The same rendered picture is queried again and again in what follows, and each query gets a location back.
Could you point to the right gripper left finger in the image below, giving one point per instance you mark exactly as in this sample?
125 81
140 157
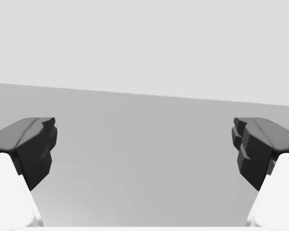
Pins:
26 154

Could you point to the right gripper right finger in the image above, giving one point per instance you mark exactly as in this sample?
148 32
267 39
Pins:
260 154

